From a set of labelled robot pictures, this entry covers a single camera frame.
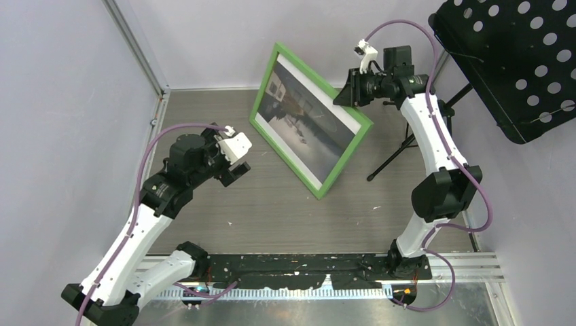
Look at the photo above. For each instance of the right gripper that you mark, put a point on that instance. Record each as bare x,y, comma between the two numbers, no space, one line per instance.
350,95

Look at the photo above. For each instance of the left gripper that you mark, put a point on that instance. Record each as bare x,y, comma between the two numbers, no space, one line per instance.
225,174

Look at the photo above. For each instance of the wooden picture frame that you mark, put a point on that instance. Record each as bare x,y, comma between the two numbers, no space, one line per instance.
351,139

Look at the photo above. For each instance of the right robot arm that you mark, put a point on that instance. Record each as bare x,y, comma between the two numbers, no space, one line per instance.
450,183

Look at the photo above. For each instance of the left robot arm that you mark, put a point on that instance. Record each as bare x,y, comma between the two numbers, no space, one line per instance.
114,293

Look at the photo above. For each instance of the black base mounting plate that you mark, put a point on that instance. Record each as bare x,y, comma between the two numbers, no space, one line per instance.
307,271

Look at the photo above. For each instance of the black perforated music stand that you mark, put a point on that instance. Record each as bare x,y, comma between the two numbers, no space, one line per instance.
517,61

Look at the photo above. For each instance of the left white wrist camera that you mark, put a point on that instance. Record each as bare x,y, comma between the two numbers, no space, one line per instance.
233,145

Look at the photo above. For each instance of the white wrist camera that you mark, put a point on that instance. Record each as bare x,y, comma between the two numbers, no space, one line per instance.
233,145
367,53

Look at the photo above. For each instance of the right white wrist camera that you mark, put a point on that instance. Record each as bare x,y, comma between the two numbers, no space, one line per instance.
367,53

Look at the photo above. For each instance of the aluminium rail frame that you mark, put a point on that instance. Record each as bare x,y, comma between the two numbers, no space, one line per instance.
465,289

